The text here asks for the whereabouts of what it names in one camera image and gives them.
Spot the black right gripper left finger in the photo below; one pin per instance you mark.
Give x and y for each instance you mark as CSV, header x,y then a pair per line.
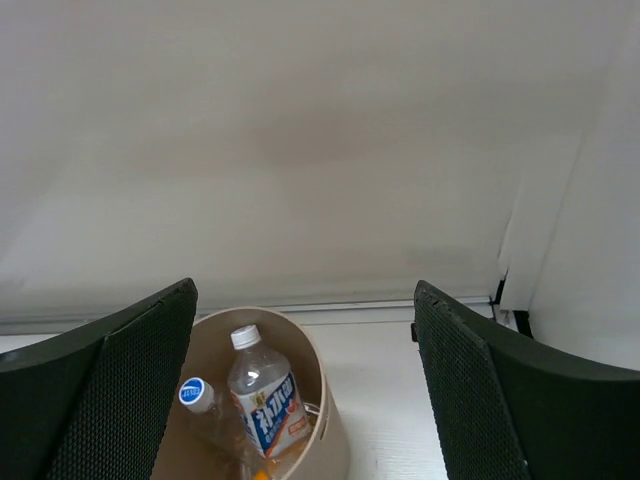
x,y
93,402

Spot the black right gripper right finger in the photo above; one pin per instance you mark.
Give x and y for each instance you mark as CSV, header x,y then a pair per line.
x,y
509,407

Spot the clear unlabelled plastic bottle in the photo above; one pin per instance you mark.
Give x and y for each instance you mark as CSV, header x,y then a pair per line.
x,y
215,417

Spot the white orange label plastic bottle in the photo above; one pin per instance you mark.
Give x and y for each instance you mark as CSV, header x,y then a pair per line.
x,y
264,388

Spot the tan cylindrical bin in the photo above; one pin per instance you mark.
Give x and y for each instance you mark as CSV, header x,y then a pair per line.
x,y
184,455

